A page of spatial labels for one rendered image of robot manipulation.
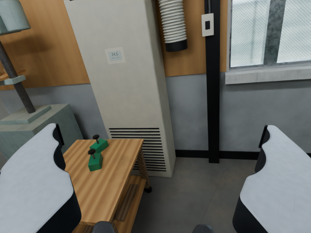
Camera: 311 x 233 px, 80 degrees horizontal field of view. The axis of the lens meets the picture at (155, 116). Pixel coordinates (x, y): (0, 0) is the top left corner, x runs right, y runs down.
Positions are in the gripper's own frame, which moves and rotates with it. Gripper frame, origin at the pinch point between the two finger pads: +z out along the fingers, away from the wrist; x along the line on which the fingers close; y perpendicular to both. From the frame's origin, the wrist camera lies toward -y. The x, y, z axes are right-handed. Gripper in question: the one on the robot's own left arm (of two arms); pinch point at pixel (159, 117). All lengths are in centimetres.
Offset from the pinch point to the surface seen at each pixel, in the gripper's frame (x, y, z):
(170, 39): 4, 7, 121
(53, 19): -90, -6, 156
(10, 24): -99, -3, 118
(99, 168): -39, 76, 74
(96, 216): -31, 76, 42
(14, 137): -118, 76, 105
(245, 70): 60, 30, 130
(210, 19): 29, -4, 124
